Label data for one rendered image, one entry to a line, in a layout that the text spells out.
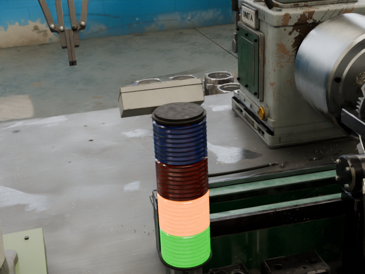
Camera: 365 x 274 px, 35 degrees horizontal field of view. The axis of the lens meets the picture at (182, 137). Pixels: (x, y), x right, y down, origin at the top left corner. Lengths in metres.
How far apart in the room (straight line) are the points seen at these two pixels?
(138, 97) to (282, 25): 0.45
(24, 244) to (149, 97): 0.37
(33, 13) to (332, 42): 5.36
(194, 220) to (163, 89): 0.56
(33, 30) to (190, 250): 5.89
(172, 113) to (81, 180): 0.83
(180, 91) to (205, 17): 5.62
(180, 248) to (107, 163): 0.86
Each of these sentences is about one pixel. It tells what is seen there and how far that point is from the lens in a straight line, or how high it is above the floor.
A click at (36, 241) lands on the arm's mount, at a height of 0.84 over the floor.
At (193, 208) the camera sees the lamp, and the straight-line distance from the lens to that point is 0.65.
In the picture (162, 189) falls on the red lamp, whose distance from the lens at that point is 0.65.
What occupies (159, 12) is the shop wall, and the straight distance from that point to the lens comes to 6.64.
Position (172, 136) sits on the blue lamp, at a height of 1.20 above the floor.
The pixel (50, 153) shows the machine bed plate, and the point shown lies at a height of 0.80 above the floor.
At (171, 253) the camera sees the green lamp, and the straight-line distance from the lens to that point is 0.69.
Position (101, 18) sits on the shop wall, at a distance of 6.53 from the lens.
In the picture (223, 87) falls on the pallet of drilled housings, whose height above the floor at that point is 0.33.
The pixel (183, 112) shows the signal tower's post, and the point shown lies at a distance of 0.63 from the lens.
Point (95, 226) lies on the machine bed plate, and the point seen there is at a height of 0.80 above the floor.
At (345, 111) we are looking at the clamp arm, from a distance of 1.18.
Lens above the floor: 1.44
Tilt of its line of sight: 23 degrees down
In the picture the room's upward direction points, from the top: 3 degrees counter-clockwise
